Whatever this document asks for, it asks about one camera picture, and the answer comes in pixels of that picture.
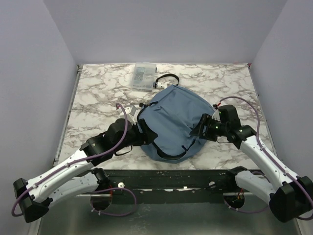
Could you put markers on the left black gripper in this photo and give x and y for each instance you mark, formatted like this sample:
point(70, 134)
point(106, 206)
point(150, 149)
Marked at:
point(145, 137)

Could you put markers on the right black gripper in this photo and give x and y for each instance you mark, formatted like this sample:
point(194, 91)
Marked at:
point(206, 119)

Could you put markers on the blue student backpack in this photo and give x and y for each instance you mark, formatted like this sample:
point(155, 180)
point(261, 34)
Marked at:
point(167, 121)

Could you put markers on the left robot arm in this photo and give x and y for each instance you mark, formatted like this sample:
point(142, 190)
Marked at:
point(78, 173)

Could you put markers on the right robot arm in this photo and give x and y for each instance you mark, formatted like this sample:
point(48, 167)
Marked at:
point(286, 193)

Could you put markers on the white earbud charger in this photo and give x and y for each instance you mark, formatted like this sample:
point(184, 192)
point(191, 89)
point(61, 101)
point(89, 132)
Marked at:
point(160, 85)

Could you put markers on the clear plastic storage box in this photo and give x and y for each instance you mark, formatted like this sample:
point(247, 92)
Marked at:
point(144, 77)

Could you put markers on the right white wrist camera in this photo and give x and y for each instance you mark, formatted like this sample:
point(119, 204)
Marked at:
point(216, 115)

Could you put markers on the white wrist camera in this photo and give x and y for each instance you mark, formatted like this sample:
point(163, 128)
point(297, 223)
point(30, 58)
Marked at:
point(131, 113)
point(216, 115)

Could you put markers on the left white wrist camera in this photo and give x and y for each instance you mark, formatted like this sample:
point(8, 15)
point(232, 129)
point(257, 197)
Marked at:
point(131, 113)

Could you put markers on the aluminium frame rail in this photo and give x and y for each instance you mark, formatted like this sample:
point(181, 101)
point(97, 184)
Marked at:
point(142, 193)

